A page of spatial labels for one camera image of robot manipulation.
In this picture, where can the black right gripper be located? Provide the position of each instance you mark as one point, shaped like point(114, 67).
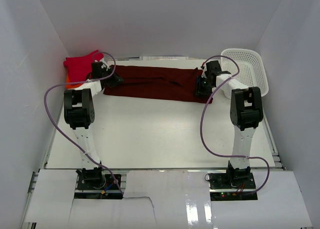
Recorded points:
point(200, 86)

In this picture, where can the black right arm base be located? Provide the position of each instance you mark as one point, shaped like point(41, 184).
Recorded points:
point(221, 190)

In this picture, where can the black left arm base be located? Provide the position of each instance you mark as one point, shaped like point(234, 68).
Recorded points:
point(94, 185)

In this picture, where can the dark red t-shirt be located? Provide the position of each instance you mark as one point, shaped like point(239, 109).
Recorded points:
point(160, 83)

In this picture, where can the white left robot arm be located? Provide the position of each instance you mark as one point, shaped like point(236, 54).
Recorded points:
point(79, 114)

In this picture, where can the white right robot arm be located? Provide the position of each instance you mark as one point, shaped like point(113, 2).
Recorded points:
point(246, 112)

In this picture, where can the folded bright red t-shirt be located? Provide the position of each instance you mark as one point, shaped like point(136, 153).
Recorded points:
point(77, 68)

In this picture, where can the folded orange t-shirt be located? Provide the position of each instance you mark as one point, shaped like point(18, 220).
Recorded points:
point(73, 80)

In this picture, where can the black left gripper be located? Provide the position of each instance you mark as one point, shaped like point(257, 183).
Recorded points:
point(113, 79)

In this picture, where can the white perforated plastic basket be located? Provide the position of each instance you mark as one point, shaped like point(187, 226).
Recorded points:
point(251, 68)

